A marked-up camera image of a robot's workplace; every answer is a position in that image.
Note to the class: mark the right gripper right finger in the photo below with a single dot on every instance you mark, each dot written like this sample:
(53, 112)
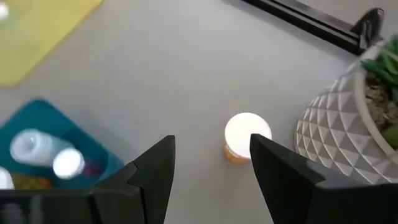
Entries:
(295, 199)

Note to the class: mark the small white-capped pill bottle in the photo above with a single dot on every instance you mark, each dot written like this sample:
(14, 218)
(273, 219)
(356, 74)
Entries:
(68, 164)

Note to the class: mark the yellow translucent plastic bin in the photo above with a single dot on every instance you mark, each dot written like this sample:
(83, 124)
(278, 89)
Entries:
(46, 37)

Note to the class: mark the succulent in white geometric pot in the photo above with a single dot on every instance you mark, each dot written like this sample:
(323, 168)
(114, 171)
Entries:
(335, 133)

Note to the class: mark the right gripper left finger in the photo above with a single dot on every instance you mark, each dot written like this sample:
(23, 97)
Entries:
(152, 180)

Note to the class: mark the orange bottle with white cap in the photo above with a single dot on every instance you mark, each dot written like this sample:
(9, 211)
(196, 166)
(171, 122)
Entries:
(245, 133)

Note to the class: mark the teal plastic bin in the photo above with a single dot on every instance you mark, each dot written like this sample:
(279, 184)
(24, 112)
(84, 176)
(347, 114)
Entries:
(46, 115)

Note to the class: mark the black frame corner clamp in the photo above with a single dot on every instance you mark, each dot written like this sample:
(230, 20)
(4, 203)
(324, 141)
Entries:
(371, 25)

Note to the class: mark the translucent white pill bottle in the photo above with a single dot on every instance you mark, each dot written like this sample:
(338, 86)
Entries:
(34, 146)

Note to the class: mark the large white-capped amber bottle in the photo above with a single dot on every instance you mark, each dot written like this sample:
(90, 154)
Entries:
(4, 180)

